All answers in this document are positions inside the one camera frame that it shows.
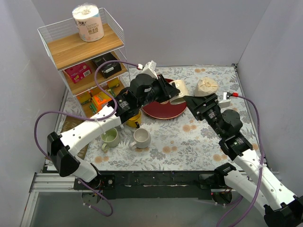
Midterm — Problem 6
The beige textured mug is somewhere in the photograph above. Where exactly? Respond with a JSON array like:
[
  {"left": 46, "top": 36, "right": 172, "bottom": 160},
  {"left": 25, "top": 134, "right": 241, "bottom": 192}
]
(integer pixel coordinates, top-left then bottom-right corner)
[{"left": 169, "top": 79, "right": 189, "bottom": 105}]

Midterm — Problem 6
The yellow mug black handle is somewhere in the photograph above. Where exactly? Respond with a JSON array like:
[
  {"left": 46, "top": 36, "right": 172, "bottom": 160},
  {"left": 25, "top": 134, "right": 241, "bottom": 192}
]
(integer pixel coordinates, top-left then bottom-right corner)
[{"left": 126, "top": 110, "right": 142, "bottom": 129}]

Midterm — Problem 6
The speckled white round mug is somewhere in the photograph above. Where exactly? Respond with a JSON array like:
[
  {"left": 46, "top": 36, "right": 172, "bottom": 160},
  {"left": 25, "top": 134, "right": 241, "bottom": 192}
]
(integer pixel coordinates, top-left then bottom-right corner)
[{"left": 129, "top": 128, "right": 151, "bottom": 150}]

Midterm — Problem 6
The light green mug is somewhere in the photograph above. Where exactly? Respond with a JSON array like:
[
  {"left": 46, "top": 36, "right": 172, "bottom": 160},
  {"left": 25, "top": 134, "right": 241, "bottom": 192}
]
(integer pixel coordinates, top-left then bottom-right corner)
[{"left": 101, "top": 128, "right": 119, "bottom": 152}]

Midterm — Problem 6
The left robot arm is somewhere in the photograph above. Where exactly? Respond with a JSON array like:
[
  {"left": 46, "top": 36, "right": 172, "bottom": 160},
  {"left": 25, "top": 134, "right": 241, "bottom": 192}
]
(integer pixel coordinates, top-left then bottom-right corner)
[{"left": 47, "top": 73, "right": 181, "bottom": 189}]

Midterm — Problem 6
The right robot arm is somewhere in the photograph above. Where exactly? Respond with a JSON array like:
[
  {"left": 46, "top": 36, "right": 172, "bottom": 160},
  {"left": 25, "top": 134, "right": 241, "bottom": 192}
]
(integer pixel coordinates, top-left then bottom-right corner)
[{"left": 183, "top": 94, "right": 303, "bottom": 227}]

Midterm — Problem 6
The paper wrapped round package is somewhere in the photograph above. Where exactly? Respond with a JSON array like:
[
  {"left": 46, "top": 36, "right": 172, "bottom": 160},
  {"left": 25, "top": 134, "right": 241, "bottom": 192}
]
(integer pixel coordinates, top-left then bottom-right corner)
[{"left": 194, "top": 77, "right": 219, "bottom": 96}]

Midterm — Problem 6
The red round tray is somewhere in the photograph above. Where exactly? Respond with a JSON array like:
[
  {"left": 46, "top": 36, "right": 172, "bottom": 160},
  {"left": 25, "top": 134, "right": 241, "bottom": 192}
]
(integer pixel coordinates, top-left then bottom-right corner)
[{"left": 141, "top": 78, "right": 187, "bottom": 120}]

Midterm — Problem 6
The floral tablecloth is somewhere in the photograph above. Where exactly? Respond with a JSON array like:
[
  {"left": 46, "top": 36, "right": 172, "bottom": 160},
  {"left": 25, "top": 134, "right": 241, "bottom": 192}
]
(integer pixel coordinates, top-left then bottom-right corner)
[{"left": 51, "top": 66, "right": 267, "bottom": 171}]

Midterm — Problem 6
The orange yellow sponge box back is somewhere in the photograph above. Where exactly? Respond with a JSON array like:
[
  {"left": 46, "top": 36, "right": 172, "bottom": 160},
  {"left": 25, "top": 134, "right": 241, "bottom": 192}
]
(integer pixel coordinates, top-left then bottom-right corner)
[{"left": 107, "top": 77, "right": 120, "bottom": 88}]

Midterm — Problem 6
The black green box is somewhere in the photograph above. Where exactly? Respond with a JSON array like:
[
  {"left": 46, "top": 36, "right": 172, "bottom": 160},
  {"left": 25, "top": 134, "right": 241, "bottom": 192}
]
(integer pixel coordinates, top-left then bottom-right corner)
[{"left": 92, "top": 52, "right": 122, "bottom": 79}]

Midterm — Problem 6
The orange green sponge box front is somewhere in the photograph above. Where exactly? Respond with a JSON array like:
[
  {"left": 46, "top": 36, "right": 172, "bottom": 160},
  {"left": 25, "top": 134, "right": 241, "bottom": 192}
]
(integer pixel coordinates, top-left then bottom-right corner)
[{"left": 90, "top": 91, "right": 112, "bottom": 114}]

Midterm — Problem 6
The orange sponge box middle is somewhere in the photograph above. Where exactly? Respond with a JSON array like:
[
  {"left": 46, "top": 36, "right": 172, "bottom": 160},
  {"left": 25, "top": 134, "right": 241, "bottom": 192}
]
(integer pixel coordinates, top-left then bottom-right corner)
[{"left": 76, "top": 91, "right": 91, "bottom": 105}]

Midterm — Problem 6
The pink orange sponge box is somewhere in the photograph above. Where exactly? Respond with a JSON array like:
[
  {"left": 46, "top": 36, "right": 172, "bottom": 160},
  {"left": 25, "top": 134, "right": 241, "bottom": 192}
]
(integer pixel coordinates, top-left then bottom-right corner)
[{"left": 64, "top": 62, "right": 92, "bottom": 84}]

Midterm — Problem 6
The wrapped toilet paper roll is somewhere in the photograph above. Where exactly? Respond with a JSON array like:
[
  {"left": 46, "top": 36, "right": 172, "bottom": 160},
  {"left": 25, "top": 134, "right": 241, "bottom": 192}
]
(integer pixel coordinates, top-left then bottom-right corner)
[{"left": 72, "top": 3, "right": 104, "bottom": 42}]

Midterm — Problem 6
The brown paper bag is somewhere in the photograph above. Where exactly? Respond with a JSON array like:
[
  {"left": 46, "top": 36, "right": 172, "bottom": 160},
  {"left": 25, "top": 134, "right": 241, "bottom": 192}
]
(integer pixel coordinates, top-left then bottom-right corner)
[{"left": 58, "top": 116, "right": 89, "bottom": 160}]

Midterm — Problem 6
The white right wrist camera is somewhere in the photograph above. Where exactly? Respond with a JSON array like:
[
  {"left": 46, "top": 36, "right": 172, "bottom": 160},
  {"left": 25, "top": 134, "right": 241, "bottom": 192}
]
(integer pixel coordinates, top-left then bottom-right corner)
[{"left": 218, "top": 92, "right": 239, "bottom": 108}]

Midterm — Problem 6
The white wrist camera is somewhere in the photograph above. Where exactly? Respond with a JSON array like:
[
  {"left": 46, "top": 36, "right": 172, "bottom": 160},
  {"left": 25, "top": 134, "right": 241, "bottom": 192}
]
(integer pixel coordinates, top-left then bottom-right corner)
[
  {"left": 218, "top": 92, "right": 239, "bottom": 108},
  {"left": 137, "top": 60, "right": 158, "bottom": 79}
]

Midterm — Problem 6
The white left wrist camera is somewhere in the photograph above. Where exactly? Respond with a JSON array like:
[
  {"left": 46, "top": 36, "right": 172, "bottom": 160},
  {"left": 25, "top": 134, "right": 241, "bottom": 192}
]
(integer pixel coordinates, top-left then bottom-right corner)
[{"left": 137, "top": 60, "right": 158, "bottom": 79}]

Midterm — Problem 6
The white wire wooden shelf rack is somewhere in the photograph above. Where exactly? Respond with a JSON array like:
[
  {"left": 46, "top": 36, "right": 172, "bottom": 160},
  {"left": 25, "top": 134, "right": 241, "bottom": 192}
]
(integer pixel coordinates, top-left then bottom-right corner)
[{"left": 37, "top": 7, "right": 134, "bottom": 117}]

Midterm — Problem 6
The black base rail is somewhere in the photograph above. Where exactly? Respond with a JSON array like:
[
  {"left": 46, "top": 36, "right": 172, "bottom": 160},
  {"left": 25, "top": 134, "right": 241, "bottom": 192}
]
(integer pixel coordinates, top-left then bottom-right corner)
[{"left": 88, "top": 171, "right": 230, "bottom": 200}]

